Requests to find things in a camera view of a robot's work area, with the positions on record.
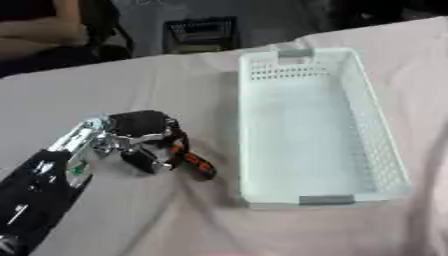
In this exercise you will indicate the black office chair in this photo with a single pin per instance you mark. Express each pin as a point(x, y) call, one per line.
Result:
point(108, 26)

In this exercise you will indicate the white perforated plastic basket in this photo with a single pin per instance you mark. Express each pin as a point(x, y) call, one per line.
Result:
point(303, 133)

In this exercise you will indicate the person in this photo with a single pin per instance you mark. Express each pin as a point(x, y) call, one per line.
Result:
point(35, 33)

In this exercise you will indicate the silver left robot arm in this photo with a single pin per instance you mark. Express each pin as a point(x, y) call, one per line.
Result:
point(41, 186)

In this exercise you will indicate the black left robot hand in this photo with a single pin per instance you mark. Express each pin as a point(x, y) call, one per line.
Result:
point(139, 123)

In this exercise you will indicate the black slatted crate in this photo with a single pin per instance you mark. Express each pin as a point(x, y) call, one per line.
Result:
point(201, 35)

